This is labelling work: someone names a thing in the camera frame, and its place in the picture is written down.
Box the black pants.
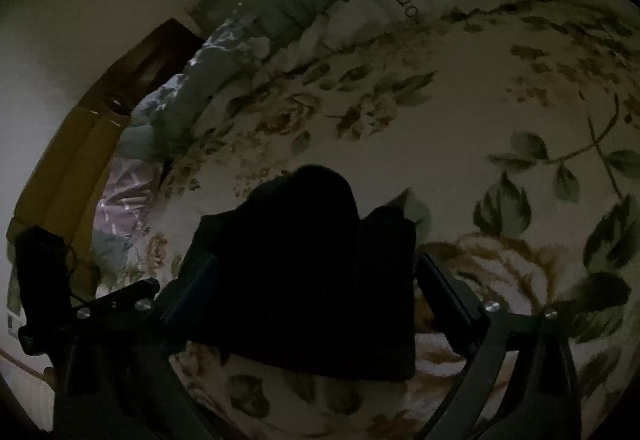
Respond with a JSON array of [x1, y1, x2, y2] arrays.
[[168, 165, 416, 384]]

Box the wooden headboard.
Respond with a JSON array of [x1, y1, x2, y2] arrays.
[[6, 17, 206, 266]]

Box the purple patterned pillow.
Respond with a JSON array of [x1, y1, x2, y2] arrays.
[[93, 157, 163, 239]]

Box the floral bed sheet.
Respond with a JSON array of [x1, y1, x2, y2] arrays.
[[99, 0, 639, 437]]

